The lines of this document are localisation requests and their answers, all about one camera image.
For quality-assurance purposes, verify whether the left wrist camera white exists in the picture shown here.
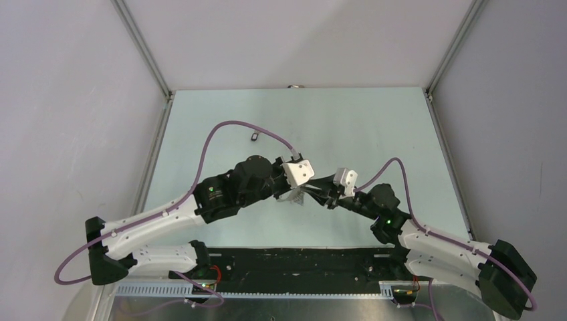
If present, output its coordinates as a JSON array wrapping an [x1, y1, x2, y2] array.
[[281, 159, 315, 189]]

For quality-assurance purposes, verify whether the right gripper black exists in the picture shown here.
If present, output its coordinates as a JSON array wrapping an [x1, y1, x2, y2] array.
[[300, 173, 380, 221]]

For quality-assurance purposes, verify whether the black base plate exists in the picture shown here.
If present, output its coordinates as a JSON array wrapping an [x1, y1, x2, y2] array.
[[187, 247, 413, 296]]

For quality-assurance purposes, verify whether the aluminium frame post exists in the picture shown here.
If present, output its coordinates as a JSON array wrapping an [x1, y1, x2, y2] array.
[[425, 0, 489, 102], [110, 0, 172, 102]]

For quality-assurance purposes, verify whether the left aluminium frame post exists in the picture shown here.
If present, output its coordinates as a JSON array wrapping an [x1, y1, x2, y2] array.
[[110, 0, 172, 102]]

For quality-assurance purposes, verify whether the right aluminium frame post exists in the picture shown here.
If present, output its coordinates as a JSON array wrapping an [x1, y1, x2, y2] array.
[[425, 0, 489, 102]]

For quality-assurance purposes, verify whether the left controller board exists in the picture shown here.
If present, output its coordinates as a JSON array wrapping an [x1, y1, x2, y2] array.
[[191, 284, 216, 296]]

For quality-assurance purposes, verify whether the controller board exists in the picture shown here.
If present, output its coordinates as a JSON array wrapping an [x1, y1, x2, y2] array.
[[191, 284, 216, 296], [392, 288, 419, 296]]

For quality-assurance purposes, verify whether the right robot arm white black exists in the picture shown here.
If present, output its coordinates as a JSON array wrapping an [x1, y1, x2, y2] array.
[[301, 178, 537, 320]]

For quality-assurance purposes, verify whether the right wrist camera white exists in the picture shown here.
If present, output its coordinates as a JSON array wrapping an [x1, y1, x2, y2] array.
[[332, 167, 358, 199]]

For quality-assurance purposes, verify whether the right controller board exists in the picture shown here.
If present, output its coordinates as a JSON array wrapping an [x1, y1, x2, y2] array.
[[392, 288, 419, 296]]

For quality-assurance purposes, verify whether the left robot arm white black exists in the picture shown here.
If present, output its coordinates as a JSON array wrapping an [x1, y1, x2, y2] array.
[[85, 155, 312, 286]]

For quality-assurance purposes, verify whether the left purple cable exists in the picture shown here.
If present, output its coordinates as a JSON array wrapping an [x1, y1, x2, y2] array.
[[53, 120, 302, 318]]

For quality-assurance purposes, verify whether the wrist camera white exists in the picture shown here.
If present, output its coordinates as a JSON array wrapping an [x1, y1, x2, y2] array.
[[332, 167, 358, 199], [281, 159, 315, 189]]

